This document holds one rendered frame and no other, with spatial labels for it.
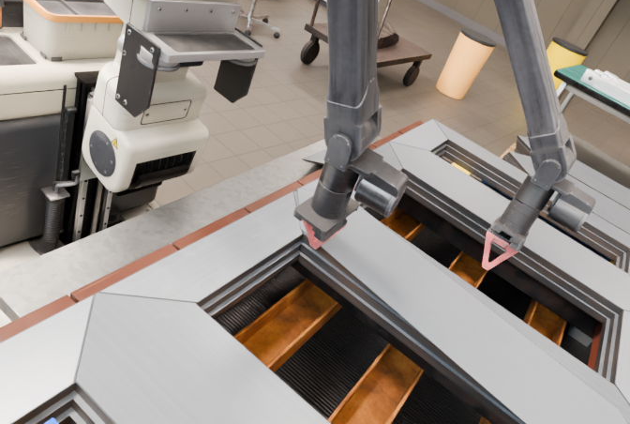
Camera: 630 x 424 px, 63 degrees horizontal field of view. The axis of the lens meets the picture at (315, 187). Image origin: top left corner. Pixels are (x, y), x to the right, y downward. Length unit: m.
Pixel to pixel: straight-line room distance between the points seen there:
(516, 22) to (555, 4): 7.79
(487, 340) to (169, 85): 0.81
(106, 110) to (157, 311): 0.57
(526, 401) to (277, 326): 0.43
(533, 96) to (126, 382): 0.77
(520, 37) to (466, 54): 4.05
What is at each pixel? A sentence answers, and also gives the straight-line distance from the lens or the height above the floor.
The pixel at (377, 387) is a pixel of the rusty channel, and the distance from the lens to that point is 0.99.
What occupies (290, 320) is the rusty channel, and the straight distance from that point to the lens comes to 1.01.
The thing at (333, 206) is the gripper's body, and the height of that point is 0.98.
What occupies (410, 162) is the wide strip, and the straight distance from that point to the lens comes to 1.32.
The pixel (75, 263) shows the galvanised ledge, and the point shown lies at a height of 0.68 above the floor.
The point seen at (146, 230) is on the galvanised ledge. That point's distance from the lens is 1.10.
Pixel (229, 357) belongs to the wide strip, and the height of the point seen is 0.86.
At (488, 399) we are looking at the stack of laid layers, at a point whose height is 0.83.
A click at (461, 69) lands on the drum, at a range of 5.04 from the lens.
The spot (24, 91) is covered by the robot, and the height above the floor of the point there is 0.77.
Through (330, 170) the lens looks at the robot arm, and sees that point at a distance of 0.76.
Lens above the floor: 1.40
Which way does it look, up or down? 31 degrees down
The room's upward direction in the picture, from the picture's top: 23 degrees clockwise
